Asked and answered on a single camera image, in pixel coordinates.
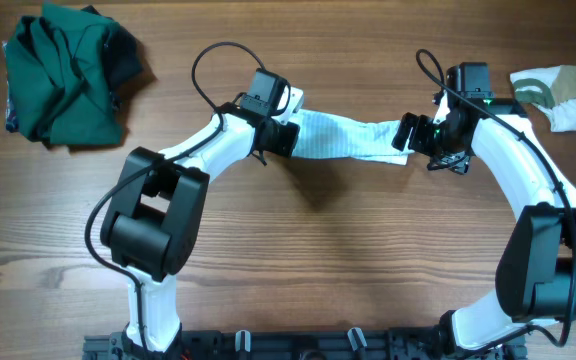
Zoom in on white olive tan folded garment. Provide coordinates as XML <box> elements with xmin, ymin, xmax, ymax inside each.
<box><xmin>509</xmin><ymin>65</ymin><xmax>576</xmax><ymax>132</ymax></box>

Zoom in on green cloth bag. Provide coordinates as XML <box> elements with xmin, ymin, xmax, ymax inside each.
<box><xmin>4</xmin><ymin>4</ymin><xmax>123</xmax><ymax>146</ymax></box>

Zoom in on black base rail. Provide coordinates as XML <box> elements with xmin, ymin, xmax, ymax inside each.
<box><xmin>82</xmin><ymin>327</ymin><xmax>528</xmax><ymax>360</ymax></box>

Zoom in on light blue striped baby pants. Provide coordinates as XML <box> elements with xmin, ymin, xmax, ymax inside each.
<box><xmin>290</xmin><ymin>110</ymin><xmax>413</xmax><ymax>165</ymax></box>

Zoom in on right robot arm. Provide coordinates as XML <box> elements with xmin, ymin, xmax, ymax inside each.
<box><xmin>392</xmin><ymin>62</ymin><xmax>576</xmax><ymax>358</ymax></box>

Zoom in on black cable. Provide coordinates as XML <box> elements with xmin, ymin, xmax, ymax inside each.
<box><xmin>414</xmin><ymin>48</ymin><xmax>576</xmax><ymax>348</ymax></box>
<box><xmin>83</xmin><ymin>41</ymin><xmax>267</xmax><ymax>356</ymax></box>

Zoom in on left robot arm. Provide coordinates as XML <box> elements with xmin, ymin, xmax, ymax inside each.
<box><xmin>84</xmin><ymin>69</ymin><xmax>304</xmax><ymax>359</ymax></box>

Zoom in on right black cable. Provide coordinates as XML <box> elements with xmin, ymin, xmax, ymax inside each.
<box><xmin>414</xmin><ymin>48</ymin><xmax>576</xmax><ymax>348</ymax></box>

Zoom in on left black cable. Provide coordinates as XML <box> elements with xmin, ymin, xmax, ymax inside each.
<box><xmin>83</xmin><ymin>41</ymin><xmax>267</xmax><ymax>356</ymax></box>

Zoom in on blue patterned cloth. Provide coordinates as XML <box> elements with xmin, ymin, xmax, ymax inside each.
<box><xmin>1</xmin><ymin>40</ymin><xmax>20</xmax><ymax>133</ymax></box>

